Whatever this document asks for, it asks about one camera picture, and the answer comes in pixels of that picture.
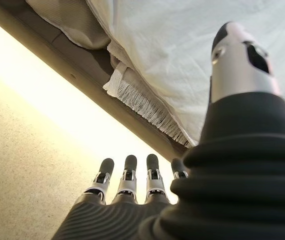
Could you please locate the beige pillow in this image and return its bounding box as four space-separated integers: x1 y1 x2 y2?
24 0 112 50

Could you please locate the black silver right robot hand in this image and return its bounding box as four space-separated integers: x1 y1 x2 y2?
51 21 285 240

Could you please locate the white fringed throw blanket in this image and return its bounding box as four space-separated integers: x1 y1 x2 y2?
102 42 199 149

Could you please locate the white duvet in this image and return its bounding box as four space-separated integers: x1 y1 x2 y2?
86 0 285 146

